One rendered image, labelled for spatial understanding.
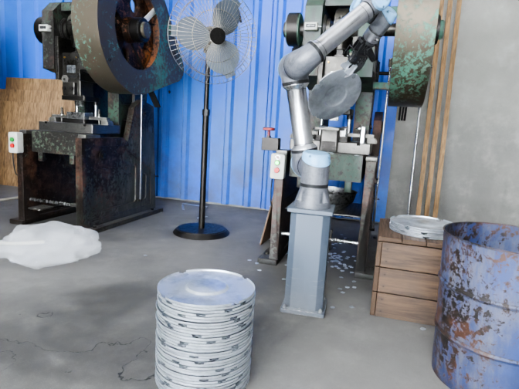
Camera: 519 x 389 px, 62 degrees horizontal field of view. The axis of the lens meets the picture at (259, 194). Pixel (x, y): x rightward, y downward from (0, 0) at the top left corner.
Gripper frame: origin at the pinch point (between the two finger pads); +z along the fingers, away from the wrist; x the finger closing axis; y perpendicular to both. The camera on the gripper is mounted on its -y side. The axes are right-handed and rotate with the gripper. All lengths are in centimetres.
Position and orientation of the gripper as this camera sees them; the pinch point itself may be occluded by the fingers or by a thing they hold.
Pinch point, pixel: (346, 74)
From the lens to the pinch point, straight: 220.9
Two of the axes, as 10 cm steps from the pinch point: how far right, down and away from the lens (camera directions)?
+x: 3.6, 8.1, -4.5
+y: -8.2, 0.5, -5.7
